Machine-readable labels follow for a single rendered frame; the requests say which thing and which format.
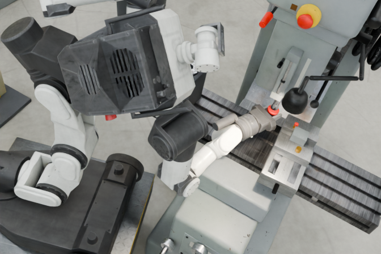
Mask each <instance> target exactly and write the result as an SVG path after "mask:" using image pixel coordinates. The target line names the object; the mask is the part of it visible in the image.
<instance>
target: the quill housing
mask: <svg viewBox="0 0 381 254"><path fill-rule="evenodd" d="M293 46H294V47H296V48H299V49H301V50H303V51H304V53H303V56H302V58H301V60H300V62H299V64H298V66H297V69H296V71H295V73H294V75H293V77H292V79H291V81H290V83H289V85H288V87H287V90H286V92H285V93H287V92H288V91H289V90H290V89H292V88H294V87H297V88H299V87H300V86H301V84H302V82H303V80H304V78H305V76H309V77H310V76H322V73H323V71H324V69H325V68H326V66H327V64H328V62H329V60H330V59H331V58H332V57H333V55H334V54H335V52H336V50H337V48H338V47H337V46H335V45H333V44H330V43H328V42H326V41H324V40H322V39H319V38H317V37H315V36H313V35H310V34H309V33H306V32H304V31H301V30H299V29H297V28H295V27H293V26H291V25H288V24H286V23H284V22H282V21H280V20H277V22H276V25H275V27H274V30H273V32H272V35H271V37H270V40H269V43H268V46H267V48H266V51H265V54H264V56H263V59H262V62H261V64H260V67H259V69H258V70H257V75H256V78H255V81H256V84H257V85H258V86H260V87H262V88H264V89H266V90H268V91H270V92H272V91H273V88H274V85H275V83H276V81H277V79H278V76H279V74H280V72H281V70H282V67H283V65H282V67H281V68H280V69H279V68H278V67H277V65H278V63H279V62H280V61H281V60H282V59H283V58H285V60H286V57H287V55H288V53H289V51H290V50H291V48H292V47H293ZM285 60H284V62H283V64H284V63H285ZM317 82H318V81H311V80H308V82H307V84H306V86H305V88H304V90H305V92H306V93H307V95H308V99H309V98H310V97H311V94H312V92H313V90H314V88H315V86H316V84H317ZM284 96H285V94H284ZM284 96H283V97H284Z"/></svg>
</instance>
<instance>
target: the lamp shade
mask: <svg viewBox="0 0 381 254"><path fill-rule="evenodd" d="M298 90H299V88H297V87H294V88H292V89H290V90H289V91H288V92H287V93H285V96H284V97H283V99H282V107H283V108H284V110H285V111H287V112H289V113H291V114H294V115H299V114H301V113H303V111H304V110H305V108H306V106H307V104H308V95H307V93H306V92H305V90H303V92H302V93H301V94H300V93H299V92H298Z"/></svg>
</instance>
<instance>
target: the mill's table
mask: <svg viewBox="0 0 381 254"><path fill-rule="evenodd" d="M194 106H195V107H196V108H197V109H198V110H199V112H200V113H201V114H202V115H203V116H204V118H205V119H206V121H207V123H208V127H209V132H208V134H207V136H205V137H204V138H201V139H199V140H198V142H200V143H202V144H204V145H205V144H207V143H208V142H211V141H212V138H211V135H212V133H213V131H214V130H215V129H214V128H213V123H214V122H216V121H218V120H220V119H222V118H224V117H226V116H228V115H230V114H232V113H234V114H236V115H237V117H240V116H242V115H244V114H246V113H248V112H249V110H247V109H245V108H243V107H241V106H239V105H237V104H235V103H233V102H231V101H229V100H227V99H225V98H223V97H221V96H219V95H217V94H215V93H213V92H211V91H209V90H208V89H206V88H204V87H203V90H202V94H201V98H200V99H199V100H198V101H197V102H196V103H195V104H194ZM281 128H282V127H280V126H278V125H276V128H275V130H271V131H267V130H264V131H262V132H260V133H257V134H255V135H254V136H253V137H252V138H251V137H250V138H248V139H246V140H244V141H240V142H239V143H238V144H237V145H236V146H235V147H234V148H233V149H232V150H231V151H230V152H229V153H228V154H227V155H225V156H226V157H228V158H229V159H231V160H233V161H235V162H237V163H239V164H241V165H242V166H244V167H246V168H248V169H249V170H251V171H253V172H255V173H257V174H260V173H261V170H262V168H263V166H264V164H265V162H266V160H267V158H268V156H269V153H270V151H271V149H272V147H273V145H274V143H275V141H276V139H277V136H278V134H279V132H280V130H281ZM295 194H296V195H297V196H299V197H301V198H303V199H305V200H307V201H308V202H310V203H312V204H314V205H316V206H318V207H319V208H321V209H323V210H325V211H327V212H329V213H331V214H333V215H334V216H336V217H338V218H340V219H342V220H343V221H345V222H347V223H349V224H351V225H352V226H354V227H356V228H358V229H360V230H362V231H364V232H365V233H367V234H370V233H372V232H373V231H374V230H375V229H376V228H377V227H378V226H379V223H380V219H381V217H380V215H381V178H380V177H378V176H376V175H374V174H372V173H370V172H368V171H366V170H364V169H363V168H361V167H358V166H356V165H355V164H353V163H350V162H348V161H347V160H345V159H343V158H340V157H339V156H337V155H335V154H333V153H331V152H329V151H327V150H325V149H323V148H321V147H319V146H317V145H315V146H314V148H313V155H312V157H311V160H310V162H309V164H308V166H307V167H306V169H305V172H304V174H303V177H302V179H301V182H300V185H299V188H298V190H297V192H296V193H295Z"/></svg>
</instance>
